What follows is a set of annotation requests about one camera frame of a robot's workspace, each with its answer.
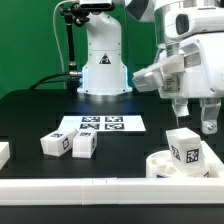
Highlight white round stool seat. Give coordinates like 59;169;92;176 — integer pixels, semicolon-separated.
146;150;210;178

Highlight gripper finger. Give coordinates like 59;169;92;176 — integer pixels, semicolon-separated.
200;98;221;135
172;98;191;127

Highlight white left border rail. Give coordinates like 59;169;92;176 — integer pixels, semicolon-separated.
0;142;10;170

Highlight white front border rail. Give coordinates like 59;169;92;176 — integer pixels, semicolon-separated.
0;178;224;205

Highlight black camera stand pole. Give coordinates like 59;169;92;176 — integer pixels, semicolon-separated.
59;3;90;92

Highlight white cable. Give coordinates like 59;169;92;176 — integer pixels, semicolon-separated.
52;0;74;73

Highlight white marker sheet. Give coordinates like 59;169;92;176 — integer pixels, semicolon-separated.
59;115;145;132

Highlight black cables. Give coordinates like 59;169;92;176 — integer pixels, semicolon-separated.
29;73;81;90

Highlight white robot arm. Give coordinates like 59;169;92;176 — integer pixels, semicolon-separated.
80;0;224;134

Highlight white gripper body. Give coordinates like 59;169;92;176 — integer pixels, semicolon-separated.
132;32;224;98

